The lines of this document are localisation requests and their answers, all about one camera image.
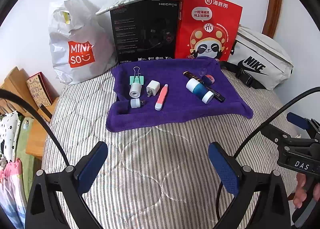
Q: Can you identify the black headset box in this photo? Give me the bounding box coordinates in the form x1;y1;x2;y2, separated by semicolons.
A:
110;0;180;64

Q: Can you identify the blue and white bottle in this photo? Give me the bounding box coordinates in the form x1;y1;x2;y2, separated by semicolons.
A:
185;78;213;105

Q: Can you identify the white waist bag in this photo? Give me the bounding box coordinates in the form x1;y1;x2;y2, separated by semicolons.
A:
220;25;294;92

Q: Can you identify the person's right hand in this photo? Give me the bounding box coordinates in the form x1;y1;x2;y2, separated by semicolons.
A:
292;173;320;209

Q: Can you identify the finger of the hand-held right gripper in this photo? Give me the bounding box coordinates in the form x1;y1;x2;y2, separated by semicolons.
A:
287;112;320;135
260;129;313;149

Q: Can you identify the green binder clip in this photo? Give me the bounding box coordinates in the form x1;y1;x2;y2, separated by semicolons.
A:
129;67;145;85

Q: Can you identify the pink printed cloth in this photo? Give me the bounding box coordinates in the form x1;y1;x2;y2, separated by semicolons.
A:
0;159;28;219

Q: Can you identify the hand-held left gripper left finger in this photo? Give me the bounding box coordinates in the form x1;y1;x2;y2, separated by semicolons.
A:
25;141;108;229

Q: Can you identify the green cloth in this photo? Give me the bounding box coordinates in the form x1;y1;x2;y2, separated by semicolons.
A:
15;116;35;164

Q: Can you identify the black narrow object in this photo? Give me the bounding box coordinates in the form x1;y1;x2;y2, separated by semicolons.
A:
39;104;53;122

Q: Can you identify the red paper bag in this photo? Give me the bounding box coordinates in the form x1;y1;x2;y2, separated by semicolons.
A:
175;0;243;63

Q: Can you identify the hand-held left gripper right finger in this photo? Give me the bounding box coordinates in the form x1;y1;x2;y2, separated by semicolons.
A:
208;141;292;229

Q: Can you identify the white charger plug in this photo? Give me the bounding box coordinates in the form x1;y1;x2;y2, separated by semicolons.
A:
146;80;160;97

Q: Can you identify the small white plug-in light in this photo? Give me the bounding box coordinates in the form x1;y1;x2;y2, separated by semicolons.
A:
130;98;147;109

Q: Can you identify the wooden bedside furniture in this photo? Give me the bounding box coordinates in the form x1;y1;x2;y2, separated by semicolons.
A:
0;66;60;162

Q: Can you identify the black tube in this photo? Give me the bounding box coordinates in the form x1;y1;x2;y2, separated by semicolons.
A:
183;70;226;102

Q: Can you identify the white black-spotted cloth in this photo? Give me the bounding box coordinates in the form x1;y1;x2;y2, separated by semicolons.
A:
0;111;24;162

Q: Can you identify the white hollow cylinder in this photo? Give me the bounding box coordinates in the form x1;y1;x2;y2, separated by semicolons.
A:
129;83;142;99

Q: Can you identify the pink and white pen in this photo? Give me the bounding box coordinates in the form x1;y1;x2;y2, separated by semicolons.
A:
154;84;169;111

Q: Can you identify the striped grey quilt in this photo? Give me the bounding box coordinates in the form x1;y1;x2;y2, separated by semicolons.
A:
41;65;310;229

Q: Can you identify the brown wooden bed frame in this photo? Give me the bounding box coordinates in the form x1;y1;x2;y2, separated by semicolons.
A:
261;0;283;38

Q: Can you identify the purple towel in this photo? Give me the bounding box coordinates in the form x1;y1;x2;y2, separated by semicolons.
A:
105;59;253;133

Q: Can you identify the white plastic shopping bag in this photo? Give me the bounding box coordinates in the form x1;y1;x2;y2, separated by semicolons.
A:
49;0;118;85

